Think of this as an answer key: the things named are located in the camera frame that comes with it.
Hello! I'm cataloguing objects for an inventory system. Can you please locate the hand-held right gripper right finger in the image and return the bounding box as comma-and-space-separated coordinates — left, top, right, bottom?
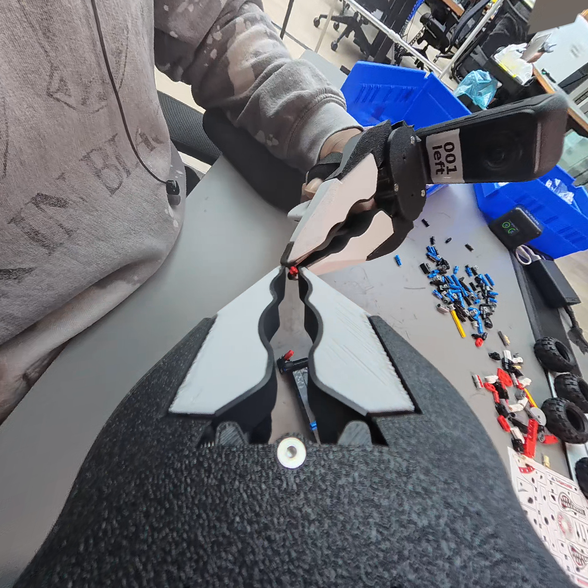
298, 268, 417, 445

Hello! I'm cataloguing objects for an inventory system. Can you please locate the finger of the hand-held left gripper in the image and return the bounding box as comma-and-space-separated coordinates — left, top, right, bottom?
280, 157, 379, 268
299, 211, 397, 277

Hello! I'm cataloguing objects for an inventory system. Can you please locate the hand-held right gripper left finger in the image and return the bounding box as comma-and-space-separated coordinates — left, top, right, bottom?
169, 266, 287, 445

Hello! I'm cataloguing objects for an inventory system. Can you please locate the grey black toy brick chassis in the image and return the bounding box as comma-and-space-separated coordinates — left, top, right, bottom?
276, 350, 320, 433

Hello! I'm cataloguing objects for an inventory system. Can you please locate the person's left forearm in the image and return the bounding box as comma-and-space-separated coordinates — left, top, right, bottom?
154, 0, 364, 174

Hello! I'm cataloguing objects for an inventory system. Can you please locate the grey desk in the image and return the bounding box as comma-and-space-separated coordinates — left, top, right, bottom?
0, 50, 588, 575

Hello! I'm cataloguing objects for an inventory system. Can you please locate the person's left hand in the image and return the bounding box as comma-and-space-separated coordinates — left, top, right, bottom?
301, 130, 367, 202

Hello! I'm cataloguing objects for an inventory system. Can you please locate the teal plastic bag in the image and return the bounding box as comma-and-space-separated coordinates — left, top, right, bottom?
454, 69, 498, 109

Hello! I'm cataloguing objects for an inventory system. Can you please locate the black power bank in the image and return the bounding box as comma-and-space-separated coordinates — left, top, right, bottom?
488, 206, 544, 250

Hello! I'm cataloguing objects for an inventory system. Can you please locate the white plastic bag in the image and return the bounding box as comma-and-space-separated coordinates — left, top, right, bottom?
494, 42, 533, 83

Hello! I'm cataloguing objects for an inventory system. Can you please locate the blue plastic bin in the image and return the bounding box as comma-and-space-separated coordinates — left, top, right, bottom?
473, 164, 588, 261
340, 60, 472, 130

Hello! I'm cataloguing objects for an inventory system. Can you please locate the pile of blue black pins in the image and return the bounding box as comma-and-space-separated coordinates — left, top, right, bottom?
419, 246, 500, 336

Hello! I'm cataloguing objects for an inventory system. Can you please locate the background office chair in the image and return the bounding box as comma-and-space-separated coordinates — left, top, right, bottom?
416, 0, 494, 56
314, 0, 384, 52

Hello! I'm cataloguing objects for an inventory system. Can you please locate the pile of red white bricks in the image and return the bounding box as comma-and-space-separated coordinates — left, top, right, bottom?
472, 350, 560, 460

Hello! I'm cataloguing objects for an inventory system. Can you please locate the black power adapter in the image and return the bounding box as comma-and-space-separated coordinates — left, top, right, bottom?
523, 258, 582, 309

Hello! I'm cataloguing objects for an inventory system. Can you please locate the small black clip microphone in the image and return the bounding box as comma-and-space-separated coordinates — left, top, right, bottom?
91, 0, 182, 206

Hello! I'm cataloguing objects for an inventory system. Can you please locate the white sticker sheet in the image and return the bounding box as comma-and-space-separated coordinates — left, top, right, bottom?
507, 447, 588, 588

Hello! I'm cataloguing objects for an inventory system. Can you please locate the grey patterned sweatshirt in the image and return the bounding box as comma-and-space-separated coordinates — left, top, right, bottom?
0, 0, 187, 425

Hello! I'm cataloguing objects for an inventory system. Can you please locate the white cable loop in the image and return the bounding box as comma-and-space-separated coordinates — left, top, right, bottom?
514, 245, 546, 267

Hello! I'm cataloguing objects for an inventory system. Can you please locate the black braided cable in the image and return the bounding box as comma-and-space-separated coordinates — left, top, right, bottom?
564, 304, 588, 355

